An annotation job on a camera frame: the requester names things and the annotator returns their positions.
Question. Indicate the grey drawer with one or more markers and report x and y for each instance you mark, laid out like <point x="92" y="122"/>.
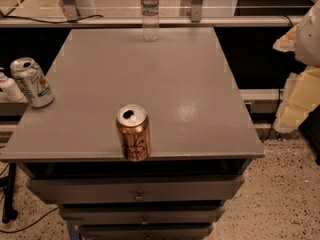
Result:
<point x="129" y="190"/>
<point x="142" y="215"/>
<point x="146" y="232"/>

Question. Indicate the bottom grey drawer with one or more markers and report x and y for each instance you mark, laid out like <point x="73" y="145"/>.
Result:
<point x="146" y="232"/>

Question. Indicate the grey metal rail frame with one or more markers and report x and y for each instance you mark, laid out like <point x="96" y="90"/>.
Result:
<point x="171" y="12"/>

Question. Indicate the black stand leg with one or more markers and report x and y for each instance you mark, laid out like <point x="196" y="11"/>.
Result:
<point x="7" y="183"/>

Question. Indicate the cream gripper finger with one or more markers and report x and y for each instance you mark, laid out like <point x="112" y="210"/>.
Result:
<point x="301" y="96"/>
<point x="287" y="42"/>

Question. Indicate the top grey drawer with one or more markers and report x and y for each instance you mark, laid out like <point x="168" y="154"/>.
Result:
<point x="129" y="190"/>

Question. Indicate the white green soda can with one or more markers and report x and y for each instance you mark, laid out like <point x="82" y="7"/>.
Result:
<point x="32" y="82"/>

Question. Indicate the middle grey drawer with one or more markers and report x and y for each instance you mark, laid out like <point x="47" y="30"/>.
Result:
<point x="142" y="215"/>

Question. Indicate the grey drawer cabinet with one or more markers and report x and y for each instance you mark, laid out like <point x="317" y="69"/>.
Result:
<point x="199" y="125"/>

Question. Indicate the clear plastic water bottle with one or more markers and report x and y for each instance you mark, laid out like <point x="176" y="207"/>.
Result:
<point x="150" y="19"/>

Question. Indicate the orange soda can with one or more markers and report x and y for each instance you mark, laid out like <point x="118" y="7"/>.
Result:
<point x="133" y="131"/>

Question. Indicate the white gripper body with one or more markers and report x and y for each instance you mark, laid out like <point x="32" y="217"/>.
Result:
<point x="310" y="40"/>

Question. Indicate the small white bottle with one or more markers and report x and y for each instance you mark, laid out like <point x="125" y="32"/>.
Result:
<point x="10" y="88"/>

